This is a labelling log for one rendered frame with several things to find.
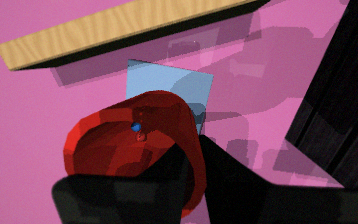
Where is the blue marble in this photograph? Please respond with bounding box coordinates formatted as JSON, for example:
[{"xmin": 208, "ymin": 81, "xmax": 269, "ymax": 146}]
[{"xmin": 131, "ymin": 122, "xmax": 141, "ymax": 132}]

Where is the light wood plank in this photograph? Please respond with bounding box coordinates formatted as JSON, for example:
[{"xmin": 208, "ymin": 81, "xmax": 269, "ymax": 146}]
[{"xmin": 0, "ymin": 0, "xmax": 271, "ymax": 72}]

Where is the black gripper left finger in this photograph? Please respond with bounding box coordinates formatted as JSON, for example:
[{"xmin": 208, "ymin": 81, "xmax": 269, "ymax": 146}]
[{"xmin": 51, "ymin": 143, "xmax": 189, "ymax": 224}]

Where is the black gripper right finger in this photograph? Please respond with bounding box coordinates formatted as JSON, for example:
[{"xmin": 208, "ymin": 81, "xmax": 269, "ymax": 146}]
[{"xmin": 199, "ymin": 134, "xmax": 358, "ymax": 224}]

